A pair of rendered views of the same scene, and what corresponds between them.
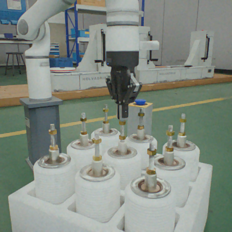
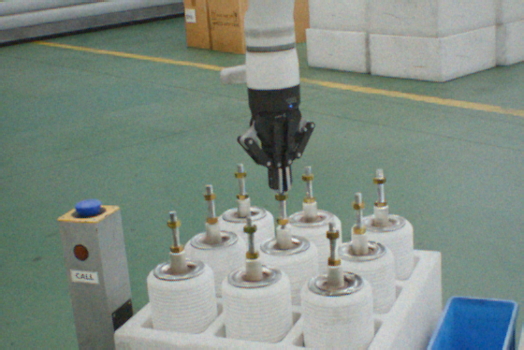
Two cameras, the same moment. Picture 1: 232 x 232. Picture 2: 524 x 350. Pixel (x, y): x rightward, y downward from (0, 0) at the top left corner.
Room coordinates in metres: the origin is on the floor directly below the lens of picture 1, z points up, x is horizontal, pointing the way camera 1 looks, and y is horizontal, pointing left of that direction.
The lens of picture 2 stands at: (0.69, 1.21, 0.74)
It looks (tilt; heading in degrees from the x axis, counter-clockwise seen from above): 17 degrees down; 265
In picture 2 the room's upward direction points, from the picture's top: 5 degrees counter-clockwise
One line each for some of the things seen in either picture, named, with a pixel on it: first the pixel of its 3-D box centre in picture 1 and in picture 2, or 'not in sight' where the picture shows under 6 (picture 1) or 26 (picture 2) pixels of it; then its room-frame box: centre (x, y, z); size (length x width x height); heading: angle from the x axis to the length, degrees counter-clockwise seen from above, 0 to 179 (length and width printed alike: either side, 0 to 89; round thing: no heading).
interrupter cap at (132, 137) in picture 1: (140, 138); (214, 240); (0.67, -0.08, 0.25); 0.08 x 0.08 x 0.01
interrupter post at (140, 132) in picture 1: (140, 133); (213, 232); (0.67, -0.08, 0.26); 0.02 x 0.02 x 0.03
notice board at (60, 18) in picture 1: (55, 16); not in sight; (6.83, 1.55, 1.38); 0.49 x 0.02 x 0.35; 122
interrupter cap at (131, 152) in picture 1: (122, 152); (284, 245); (0.57, -0.02, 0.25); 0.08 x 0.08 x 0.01
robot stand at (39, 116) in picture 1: (43, 132); not in sight; (1.02, 0.32, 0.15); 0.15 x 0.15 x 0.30; 32
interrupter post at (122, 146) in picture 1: (122, 147); (284, 238); (0.57, -0.02, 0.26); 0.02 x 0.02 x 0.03
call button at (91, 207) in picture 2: (140, 102); (88, 209); (0.86, -0.09, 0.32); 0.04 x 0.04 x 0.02
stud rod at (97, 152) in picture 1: (97, 149); (358, 218); (0.46, 0.04, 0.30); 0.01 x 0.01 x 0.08; 4
